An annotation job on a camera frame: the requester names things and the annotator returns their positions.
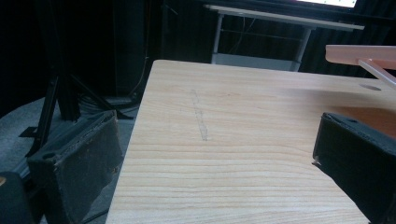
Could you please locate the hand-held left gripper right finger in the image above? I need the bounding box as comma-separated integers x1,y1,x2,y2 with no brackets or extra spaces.
312,112,396,224

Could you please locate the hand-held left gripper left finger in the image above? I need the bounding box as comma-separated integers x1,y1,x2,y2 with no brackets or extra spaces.
26,110,124,224

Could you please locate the black metal stand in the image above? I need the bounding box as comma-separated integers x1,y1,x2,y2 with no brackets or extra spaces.
19,0,135,158

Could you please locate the lit monitor screen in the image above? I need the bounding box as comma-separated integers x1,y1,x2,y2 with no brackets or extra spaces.
295,0,357,8

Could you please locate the dark cable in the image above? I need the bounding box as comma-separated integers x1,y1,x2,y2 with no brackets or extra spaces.
127,46,149,98

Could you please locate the white frame table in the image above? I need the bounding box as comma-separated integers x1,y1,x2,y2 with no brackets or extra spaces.
204,4,365,73

